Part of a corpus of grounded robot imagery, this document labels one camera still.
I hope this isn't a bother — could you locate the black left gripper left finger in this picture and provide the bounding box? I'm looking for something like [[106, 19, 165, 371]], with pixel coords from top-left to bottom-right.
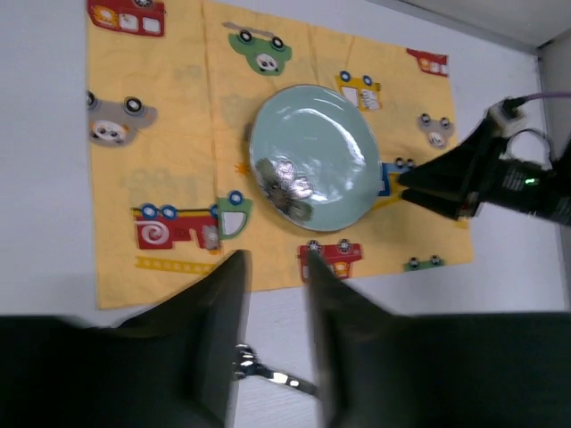
[[1, 251, 251, 427]]

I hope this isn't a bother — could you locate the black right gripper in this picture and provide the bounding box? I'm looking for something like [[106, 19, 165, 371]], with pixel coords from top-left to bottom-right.
[[398, 97, 570, 223]]

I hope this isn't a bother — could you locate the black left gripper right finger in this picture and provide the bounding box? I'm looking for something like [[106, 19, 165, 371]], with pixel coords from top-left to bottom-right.
[[307, 252, 570, 427]]

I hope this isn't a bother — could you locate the green floral ceramic plate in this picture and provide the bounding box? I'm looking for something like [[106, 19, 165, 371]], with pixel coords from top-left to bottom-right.
[[249, 85, 382, 232]]

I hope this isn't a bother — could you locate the yellow car-print cloth placemat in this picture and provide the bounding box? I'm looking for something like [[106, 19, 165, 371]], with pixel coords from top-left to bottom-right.
[[87, 1, 473, 309]]

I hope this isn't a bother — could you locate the silver spoon patterned handle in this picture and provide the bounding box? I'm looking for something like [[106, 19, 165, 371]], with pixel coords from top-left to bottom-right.
[[233, 343, 318, 397]]

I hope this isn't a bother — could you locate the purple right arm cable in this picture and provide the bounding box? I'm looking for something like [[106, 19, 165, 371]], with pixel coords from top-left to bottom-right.
[[508, 90, 571, 108]]

